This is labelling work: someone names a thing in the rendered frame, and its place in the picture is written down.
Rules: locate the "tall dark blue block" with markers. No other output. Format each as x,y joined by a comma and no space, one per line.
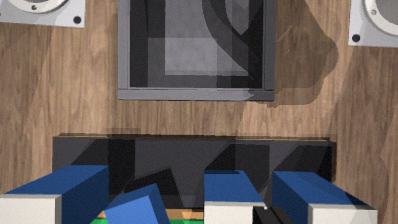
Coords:
141,206
310,199
229,197
75,194

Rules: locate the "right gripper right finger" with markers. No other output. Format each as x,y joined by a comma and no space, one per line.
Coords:
280,216

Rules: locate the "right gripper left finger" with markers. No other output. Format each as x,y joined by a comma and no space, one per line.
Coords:
260,215

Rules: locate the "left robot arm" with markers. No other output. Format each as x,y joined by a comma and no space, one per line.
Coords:
384,15

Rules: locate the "grey crate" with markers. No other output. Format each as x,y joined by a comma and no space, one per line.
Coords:
196,50

